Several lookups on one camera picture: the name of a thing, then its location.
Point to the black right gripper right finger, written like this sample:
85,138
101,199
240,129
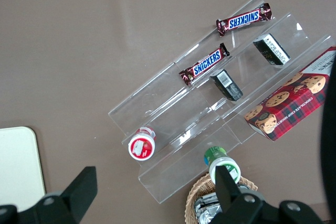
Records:
231,195

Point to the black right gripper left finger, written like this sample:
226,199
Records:
76,195

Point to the foil-wrapped sandwich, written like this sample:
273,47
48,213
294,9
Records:
206,209

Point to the woven wicker basket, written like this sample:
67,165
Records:
199,190

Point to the white plastic tray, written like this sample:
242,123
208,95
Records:
18,166

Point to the green yogurt cup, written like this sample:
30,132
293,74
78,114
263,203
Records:
220,159

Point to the red strawberry yogurt cup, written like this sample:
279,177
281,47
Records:
141,148

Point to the clear acrylic tiered display stand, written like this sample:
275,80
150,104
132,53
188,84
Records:
183,119

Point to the red tartan cookie box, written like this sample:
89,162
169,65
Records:
288,103

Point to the small black box with barcode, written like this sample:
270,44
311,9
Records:
227,85

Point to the Snickers chocolate bar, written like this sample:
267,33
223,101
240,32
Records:
206,64
244,19

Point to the small black box white label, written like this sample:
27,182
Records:
273,49

